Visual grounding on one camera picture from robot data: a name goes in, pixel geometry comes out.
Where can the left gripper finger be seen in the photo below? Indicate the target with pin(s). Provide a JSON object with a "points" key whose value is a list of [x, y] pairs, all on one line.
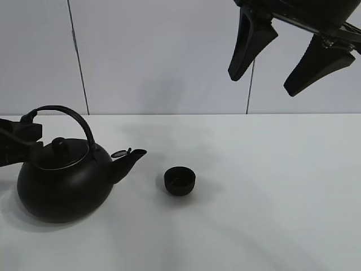
{"points": [[29, 132], [14, 153]]}

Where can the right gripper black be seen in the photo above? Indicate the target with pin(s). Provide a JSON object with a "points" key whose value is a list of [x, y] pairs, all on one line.
{"points": [[325, 18]]}

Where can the black round teapot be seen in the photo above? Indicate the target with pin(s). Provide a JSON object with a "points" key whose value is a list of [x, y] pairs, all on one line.
{"points": [[70, 178]]}

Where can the small black teacup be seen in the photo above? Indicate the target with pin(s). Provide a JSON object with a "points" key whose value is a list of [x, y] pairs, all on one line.
{"points": [[179, 181]]}

